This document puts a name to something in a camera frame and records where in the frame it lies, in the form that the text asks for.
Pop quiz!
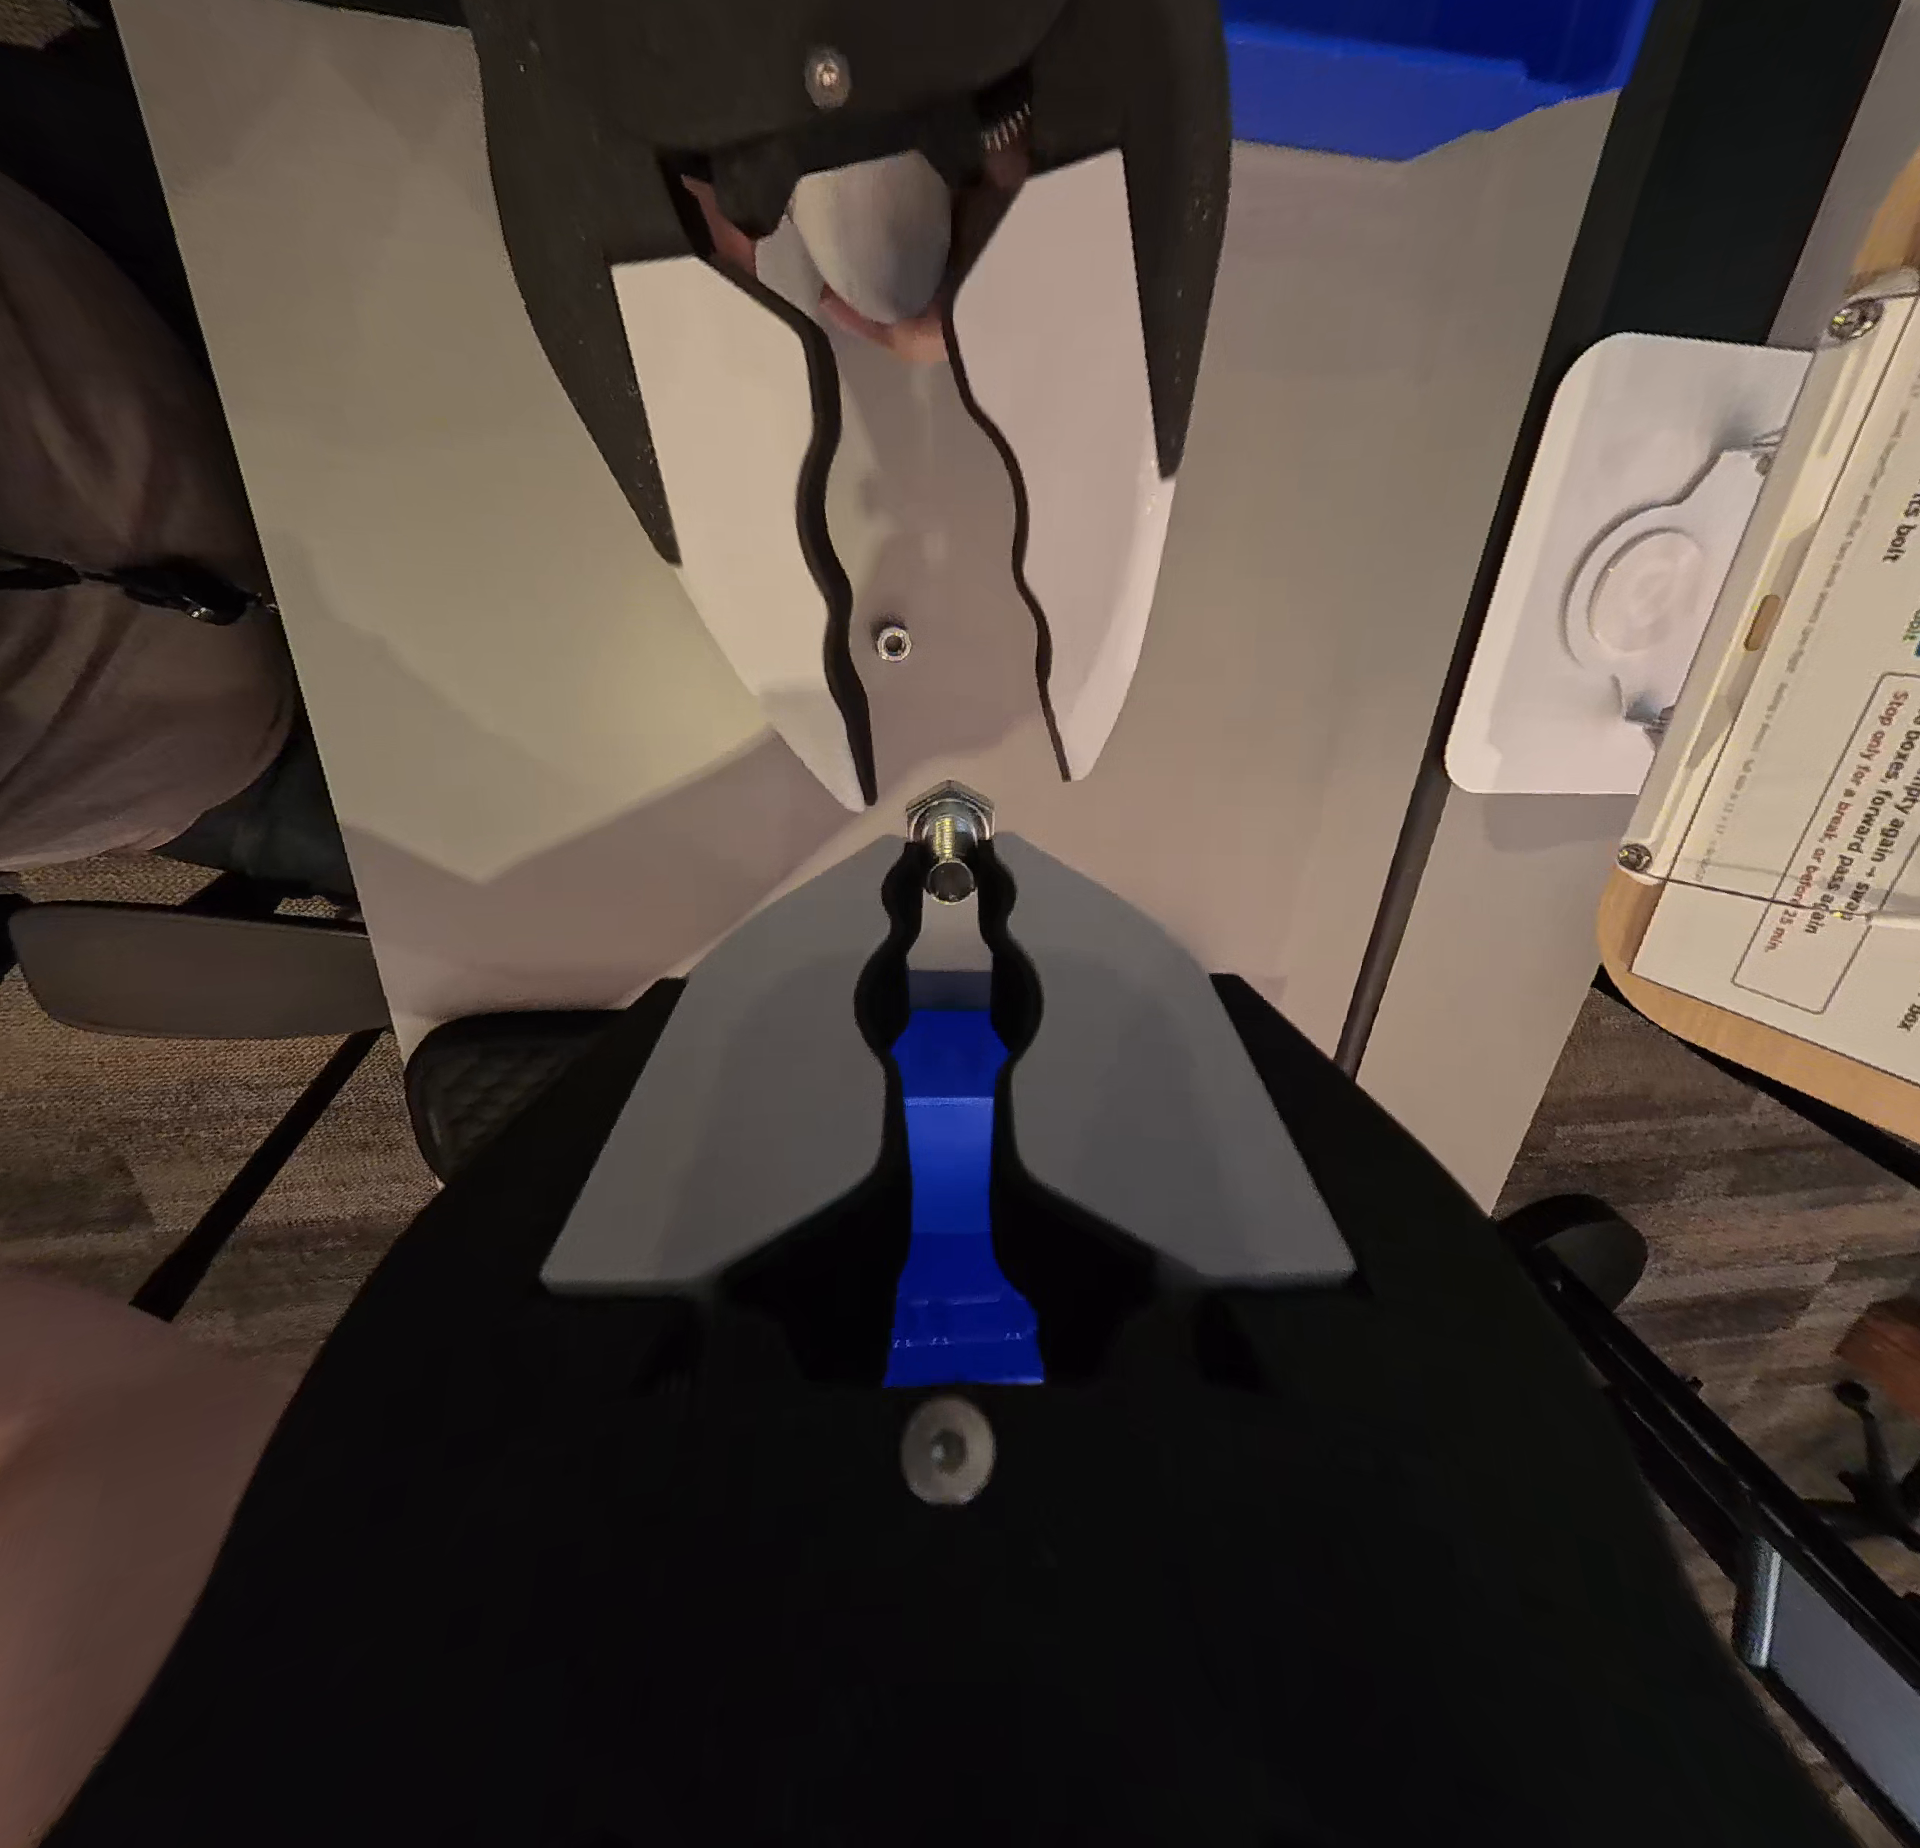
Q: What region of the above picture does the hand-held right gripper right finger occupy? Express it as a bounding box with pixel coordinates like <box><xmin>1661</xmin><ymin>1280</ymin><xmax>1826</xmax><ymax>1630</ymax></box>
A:
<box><xmin>979</xmin><ymin>831</ymin><xmax>1362</xmax><ymax>1298</ymax></box>

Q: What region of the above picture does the person's right forearm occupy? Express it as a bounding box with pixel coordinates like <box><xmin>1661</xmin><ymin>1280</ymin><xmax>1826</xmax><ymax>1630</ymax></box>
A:
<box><xmin>0</xmin><ymin>1271</ymin><xmax>301</xmax><ymax>1841</ymax></box>

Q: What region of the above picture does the black cord on shirt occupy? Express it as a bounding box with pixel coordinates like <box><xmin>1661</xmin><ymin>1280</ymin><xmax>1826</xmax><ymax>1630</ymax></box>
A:
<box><xmin>0</xmin><ymin>550</ymin><xmax>281</xmax><ymax>629</ymax></box>

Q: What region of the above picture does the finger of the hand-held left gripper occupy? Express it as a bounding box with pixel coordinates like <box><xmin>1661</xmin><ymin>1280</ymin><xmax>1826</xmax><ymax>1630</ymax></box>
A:
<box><xmin>609</xmin><ymin>251</ymin><xmax>883</xmax><ymax>810</ymax></box>
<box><xmin>938</xmin><ymin>151</ymin><xmax>1175</xmax><ymax>785</ymax></box>

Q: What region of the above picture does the person's left hand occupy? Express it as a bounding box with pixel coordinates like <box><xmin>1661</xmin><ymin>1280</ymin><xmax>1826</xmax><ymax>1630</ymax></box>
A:
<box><xmin>817</xmin><ymin>286</ymin><xmax>950</xmax><ymax>369</ymax></box>

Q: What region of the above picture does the white board stand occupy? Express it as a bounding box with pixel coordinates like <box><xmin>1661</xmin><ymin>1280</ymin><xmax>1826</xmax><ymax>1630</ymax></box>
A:
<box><xmin>1443</xmin><ymin>330</ymin><xmax>1826</xmax><ymax>799</ymax></box>

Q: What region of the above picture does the wooden instruction board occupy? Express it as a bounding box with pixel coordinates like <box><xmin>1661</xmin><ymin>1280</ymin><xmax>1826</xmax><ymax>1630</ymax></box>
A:
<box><xmin>1597</xmin><ymin>146</ymin><xmax>1920</xmax><ymax>1118</ymax></box>

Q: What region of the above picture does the blue plastic parts bin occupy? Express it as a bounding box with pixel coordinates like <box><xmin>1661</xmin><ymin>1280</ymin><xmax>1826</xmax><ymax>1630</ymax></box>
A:
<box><xmin>1199</xmin><ymin>0</ymin><xmax>1682</xmax><ymax>164</ymax></box>
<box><xmin>886</xmin><ymin>972</ymin><xmax>1050</xmax><ymax>1389</ymax></box>

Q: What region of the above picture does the black desk cable channel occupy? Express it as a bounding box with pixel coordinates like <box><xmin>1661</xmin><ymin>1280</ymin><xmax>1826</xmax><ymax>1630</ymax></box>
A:
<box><xmin>1334</xmin><ymin>0</ymin><xmax>1877</xmax><ymax>1080</ymax></box>

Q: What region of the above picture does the person's black office chair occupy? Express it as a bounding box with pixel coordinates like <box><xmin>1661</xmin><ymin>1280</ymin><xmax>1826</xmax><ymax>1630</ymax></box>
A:
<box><xmin>7</xmin><ymin>828</ymin><xmax>647</xmax><ymax>1193</ymax></box>

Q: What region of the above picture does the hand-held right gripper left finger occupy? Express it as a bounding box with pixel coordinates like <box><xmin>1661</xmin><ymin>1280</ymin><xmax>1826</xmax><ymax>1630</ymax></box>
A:
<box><xmin>538</xmin><ymin>831</ymin><xmax>913</xmax><ymax>1302</ymax></box>

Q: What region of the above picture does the black desk leg frame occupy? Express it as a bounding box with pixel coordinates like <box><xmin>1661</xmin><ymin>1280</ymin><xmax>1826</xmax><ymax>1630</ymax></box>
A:
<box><xmin>1500</xmin><ymin>1197</ymin><xmax>1920</xmax><ymax>1848</ymax></box>

